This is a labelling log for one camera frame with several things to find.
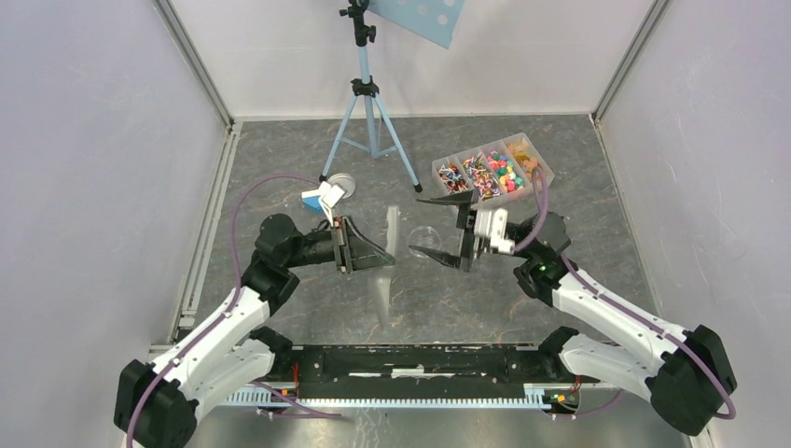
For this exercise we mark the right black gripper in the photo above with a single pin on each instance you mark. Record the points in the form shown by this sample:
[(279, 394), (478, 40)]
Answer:
[(465, 221)]

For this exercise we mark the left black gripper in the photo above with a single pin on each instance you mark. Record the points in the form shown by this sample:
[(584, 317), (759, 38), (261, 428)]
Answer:
[(353, 251)]

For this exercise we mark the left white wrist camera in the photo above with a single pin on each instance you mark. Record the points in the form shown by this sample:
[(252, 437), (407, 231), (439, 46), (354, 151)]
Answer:
[(329, 196)]

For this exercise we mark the blue white toy block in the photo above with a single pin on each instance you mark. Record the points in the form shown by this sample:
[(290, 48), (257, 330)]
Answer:
[(311, 200)]

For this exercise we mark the light blue perforated board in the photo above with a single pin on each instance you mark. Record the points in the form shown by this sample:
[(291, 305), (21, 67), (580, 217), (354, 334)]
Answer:
[(432, 20)]

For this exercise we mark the round metal lid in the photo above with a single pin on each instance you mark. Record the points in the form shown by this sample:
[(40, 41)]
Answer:
[(346, 182)]

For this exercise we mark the light blue tripod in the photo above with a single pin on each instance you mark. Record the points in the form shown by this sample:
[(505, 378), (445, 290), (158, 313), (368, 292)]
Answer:
[(383, 139)]

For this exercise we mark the clear compartment candy tray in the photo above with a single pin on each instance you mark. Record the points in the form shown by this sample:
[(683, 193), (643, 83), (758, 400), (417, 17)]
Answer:
[(500, 172)]

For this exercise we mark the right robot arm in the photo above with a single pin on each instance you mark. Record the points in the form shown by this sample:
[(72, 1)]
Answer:
[(684, 374)]

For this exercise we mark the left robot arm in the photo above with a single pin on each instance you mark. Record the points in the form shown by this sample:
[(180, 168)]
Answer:
[(160, 403)]

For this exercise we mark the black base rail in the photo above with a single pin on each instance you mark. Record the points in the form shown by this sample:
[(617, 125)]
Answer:
[(428, 371)]

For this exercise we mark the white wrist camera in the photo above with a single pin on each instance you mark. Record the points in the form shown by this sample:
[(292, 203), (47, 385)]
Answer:
[(491, 229), (329, 196)]

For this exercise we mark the clear round jar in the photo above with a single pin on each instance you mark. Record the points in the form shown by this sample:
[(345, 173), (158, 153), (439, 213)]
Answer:
[(423, 236)]

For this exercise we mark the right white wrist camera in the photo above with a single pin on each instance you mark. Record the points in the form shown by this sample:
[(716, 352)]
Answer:
[(491, 229)]

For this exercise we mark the clear plastic scoop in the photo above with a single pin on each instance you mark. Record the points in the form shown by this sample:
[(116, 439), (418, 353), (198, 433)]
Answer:
[(381, 280)]

